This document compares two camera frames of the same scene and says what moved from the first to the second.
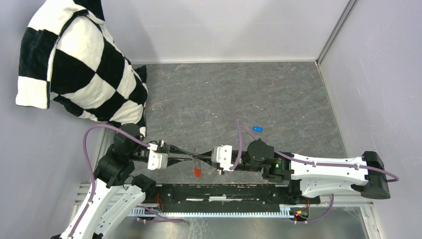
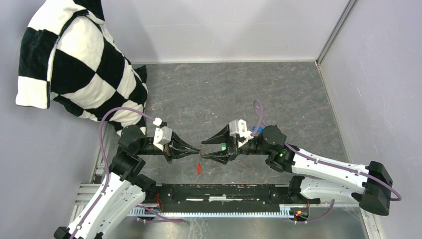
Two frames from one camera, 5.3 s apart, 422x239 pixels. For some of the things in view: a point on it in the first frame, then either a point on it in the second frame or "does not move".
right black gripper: (217, 166) to (232, 149)
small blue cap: (258, 129) does not move
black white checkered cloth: (67, 53) does not move
